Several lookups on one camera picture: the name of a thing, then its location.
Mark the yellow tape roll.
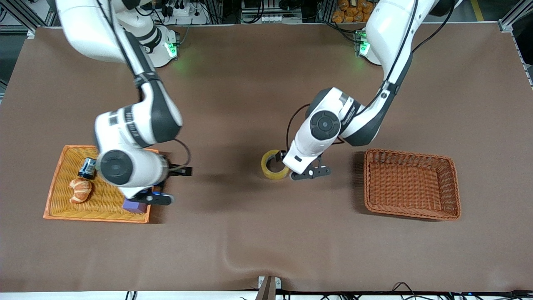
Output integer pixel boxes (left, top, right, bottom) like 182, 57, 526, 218
261, 149, 291, 180

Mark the aluminium frame profile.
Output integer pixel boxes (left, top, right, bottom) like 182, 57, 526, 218
498, 0, 533, 32
0, 0, 59, 39

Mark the toy croissant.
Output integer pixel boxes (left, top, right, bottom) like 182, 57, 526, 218
69, 178, 92, 204

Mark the pile of orange snacks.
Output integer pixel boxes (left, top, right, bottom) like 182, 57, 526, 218
332, 0, 377, 23

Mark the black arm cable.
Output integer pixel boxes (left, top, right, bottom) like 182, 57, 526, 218
286, 0, 456, 153
96, 0, 192, 169

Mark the thin black cable loop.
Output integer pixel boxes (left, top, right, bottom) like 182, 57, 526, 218
391, 282, 421, 300

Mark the brown wicker basket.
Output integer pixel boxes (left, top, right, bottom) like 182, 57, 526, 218
364, 149, 461, 220

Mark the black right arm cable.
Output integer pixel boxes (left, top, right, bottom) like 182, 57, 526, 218
96, 0, 192, 169

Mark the orange yellow wicker basket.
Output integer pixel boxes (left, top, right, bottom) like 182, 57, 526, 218
43, 145, 159, 224

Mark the white power strip with plugs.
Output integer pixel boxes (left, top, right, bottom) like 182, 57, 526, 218
162, 0, 209, 25

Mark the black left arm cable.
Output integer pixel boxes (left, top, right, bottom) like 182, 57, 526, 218
286, 0, 456, 153

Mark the purple cube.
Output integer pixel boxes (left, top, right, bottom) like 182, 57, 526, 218
122, 199, 147, 214

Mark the white socket strip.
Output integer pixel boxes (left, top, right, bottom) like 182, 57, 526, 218
242, 15, 302, 24

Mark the metal stand bracket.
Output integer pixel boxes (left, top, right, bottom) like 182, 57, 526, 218
256, 275, 282, 300

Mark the small blue can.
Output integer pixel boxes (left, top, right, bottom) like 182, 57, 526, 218
78, 157, 98, 180

